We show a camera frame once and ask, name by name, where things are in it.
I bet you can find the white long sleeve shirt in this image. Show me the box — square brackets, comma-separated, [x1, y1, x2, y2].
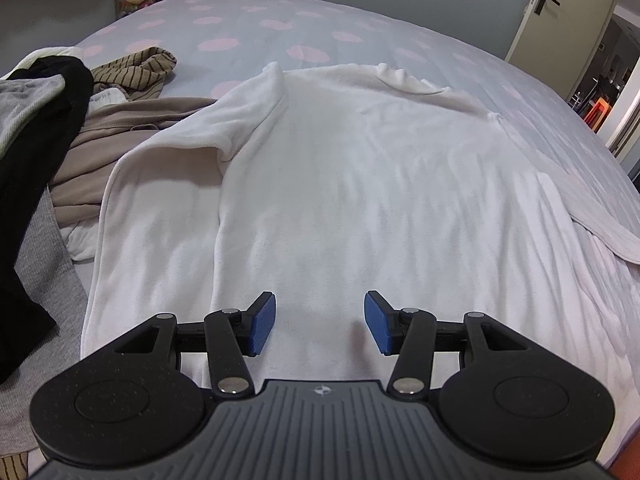
[79, 60, 640, 466]

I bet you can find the small white cloth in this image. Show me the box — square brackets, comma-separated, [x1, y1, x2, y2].
[60, 88, 127, 261]

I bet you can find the grey garment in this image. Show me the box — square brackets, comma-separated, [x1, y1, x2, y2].
[0, 77, 91, 456]

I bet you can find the beige brown garment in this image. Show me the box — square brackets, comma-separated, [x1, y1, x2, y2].
[49, 98, 215, 228]

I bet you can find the black garment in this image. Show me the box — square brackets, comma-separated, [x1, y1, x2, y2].
[1, 56, 93, 382]

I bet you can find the striped olive garment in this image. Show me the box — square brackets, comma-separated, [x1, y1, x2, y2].
[91, 46, 177, 101]

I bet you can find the polka dot bed sheet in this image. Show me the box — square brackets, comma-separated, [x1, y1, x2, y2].
[69, 0, 640, 461]

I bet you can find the cream room door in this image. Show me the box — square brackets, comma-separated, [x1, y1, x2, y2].
[506, 0, 616, 100]

